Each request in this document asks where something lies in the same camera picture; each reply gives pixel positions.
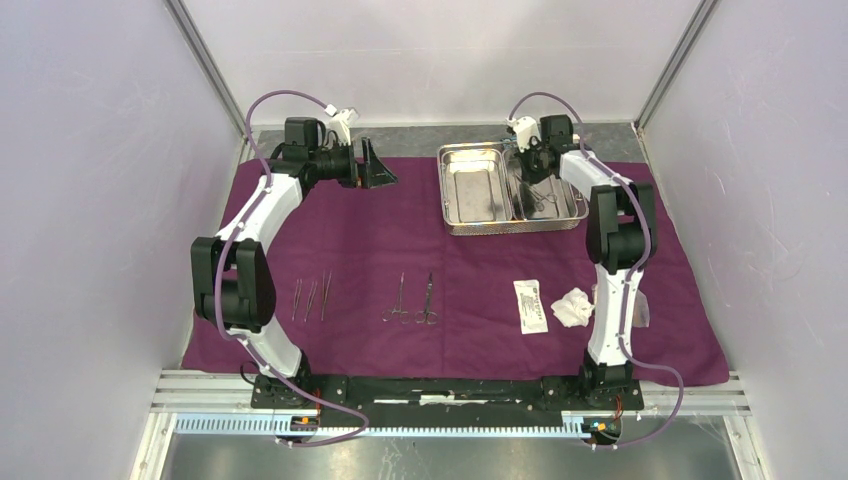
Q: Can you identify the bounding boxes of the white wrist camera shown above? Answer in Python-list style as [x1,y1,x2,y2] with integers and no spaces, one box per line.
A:
[506,116,542,152]
[324,104,359,146]

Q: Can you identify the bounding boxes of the white gauze packet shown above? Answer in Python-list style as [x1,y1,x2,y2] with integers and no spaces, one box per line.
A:
[551,288,594,328]

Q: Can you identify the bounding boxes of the green suture packet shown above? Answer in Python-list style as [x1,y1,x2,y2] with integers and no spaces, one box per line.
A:
[513,280,549,335]

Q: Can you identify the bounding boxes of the aluminium frame post right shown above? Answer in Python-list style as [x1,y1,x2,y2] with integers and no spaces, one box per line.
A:
[632,0,720,137]

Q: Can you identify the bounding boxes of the white gauze pad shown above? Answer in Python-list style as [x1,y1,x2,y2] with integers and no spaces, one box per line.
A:
[591,284,651,332]

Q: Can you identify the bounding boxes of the steel forceps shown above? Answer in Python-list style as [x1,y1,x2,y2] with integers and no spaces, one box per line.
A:
[320,270,333,322]
[303,280,318,323]

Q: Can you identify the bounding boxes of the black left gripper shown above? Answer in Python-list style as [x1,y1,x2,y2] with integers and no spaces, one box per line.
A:
[309,137,398,190]

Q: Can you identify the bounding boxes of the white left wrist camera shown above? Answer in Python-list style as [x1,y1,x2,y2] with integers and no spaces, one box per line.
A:
[324,104,359,146]

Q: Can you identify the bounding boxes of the aluminium frame rail left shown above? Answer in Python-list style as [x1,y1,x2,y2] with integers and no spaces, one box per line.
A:
[164,0,261,370]

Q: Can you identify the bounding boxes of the steel hemostat clamp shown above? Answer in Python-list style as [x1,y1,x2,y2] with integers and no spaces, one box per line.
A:
[520,181,557,212]

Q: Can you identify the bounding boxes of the steel needle holder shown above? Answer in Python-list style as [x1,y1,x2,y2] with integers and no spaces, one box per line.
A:
[381,272,410,324]

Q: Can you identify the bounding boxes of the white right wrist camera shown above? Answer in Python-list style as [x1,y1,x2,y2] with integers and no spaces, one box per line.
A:
[506,116,542,152]

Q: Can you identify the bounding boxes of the aluminium frame rail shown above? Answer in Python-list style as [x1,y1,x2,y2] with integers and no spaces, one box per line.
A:
[164,0,261,370]
[131,370,774,479]

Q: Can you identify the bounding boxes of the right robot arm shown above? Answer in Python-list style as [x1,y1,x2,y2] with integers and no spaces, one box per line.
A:
[507,115,656,408]

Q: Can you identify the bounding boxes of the steel two-compartment tray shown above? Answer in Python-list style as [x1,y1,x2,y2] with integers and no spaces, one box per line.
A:
[437,141,588,236]

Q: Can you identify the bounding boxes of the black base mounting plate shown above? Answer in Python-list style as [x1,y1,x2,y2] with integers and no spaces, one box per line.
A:
[250,374,645,430]

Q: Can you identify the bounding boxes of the steel surgical scissors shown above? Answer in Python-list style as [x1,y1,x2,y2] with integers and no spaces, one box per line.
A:
[414,272,438,325]

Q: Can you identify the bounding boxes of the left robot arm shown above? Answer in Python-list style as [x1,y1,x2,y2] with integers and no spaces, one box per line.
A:
[190,109,398,408]

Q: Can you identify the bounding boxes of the aluminium front frame rail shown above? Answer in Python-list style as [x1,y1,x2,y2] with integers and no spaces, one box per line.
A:
[131,370,774,479]

